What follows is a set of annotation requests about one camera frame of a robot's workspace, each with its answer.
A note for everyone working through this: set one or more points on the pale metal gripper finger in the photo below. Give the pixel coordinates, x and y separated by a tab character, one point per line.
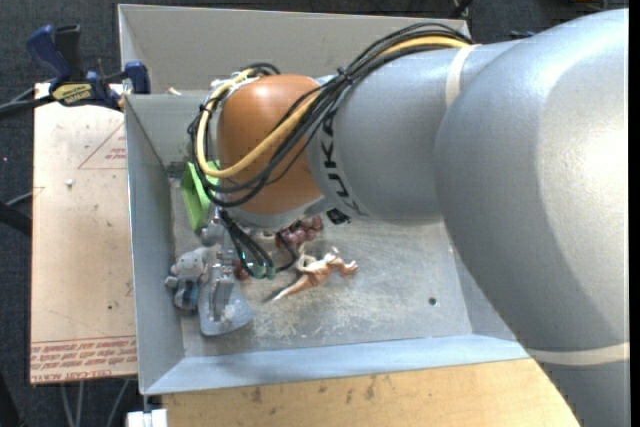
218	300
228	297

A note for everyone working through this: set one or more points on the grey toy animal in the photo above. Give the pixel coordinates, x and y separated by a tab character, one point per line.
189	272

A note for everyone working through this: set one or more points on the green sponge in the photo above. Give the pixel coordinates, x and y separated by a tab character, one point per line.
194	195

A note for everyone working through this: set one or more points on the dark red toy grapes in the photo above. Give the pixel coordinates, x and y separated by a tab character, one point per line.
302	229

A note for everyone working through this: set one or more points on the grey metal bin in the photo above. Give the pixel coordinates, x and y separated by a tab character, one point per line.
380	315

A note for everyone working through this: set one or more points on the brown cardboard board, red print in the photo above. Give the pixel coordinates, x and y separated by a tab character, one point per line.
80	235

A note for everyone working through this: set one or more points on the orange toy dinosaur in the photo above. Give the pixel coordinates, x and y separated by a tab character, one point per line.
320	272

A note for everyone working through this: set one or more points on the grey-blue flat object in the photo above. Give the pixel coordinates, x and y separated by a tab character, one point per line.
239	312

